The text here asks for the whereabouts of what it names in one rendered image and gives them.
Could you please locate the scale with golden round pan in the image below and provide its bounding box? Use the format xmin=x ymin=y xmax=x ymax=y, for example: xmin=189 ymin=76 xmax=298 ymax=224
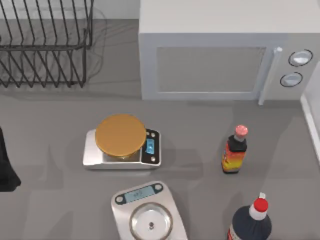
xmin=82 ymin=114 xmax=162 ymax=171

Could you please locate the small dark bottle pink cap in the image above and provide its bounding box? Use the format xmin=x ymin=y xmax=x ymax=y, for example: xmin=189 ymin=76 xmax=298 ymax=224
xmin=220 ymin=124 xmax=249 ymax=175

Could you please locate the silver scale with steel pan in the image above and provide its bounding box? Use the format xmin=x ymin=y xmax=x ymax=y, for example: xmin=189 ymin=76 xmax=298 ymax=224
xmin=110 ymin=180 xmax=189 ymax=240

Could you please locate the pale microwave oven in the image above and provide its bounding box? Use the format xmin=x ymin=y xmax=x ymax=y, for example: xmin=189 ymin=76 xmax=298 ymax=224
xmin=138 ymin=0 xmax=320 ymax=102

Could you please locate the small microwave knob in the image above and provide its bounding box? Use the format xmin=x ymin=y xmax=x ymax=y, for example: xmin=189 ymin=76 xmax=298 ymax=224
xmin=279 ymin=71 xmax=304 ymax=88

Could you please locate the large dark bottle red cap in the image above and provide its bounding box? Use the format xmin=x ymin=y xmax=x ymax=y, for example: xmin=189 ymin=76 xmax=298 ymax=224
xmin=226 ymin=191 xmax=273 ymax=240

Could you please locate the large microwave knob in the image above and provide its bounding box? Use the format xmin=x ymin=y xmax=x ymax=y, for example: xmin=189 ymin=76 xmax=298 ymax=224
xmin=287 ymin=49 xmax=314 ymax=68

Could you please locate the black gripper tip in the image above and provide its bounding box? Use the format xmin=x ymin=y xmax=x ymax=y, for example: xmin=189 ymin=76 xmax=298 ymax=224
xmin=0 ymin=127 xmax=22 ymax=193

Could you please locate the pale microwave door handle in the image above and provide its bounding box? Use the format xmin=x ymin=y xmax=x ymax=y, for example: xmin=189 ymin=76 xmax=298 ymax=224
xmin=257 ymin=46 xmax=284 ymax=106

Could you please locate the black wire dish rack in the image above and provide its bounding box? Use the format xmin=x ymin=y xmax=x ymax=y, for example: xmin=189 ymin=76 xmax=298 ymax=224
xmin=0 ymin=0 xmax=95 ymax=89

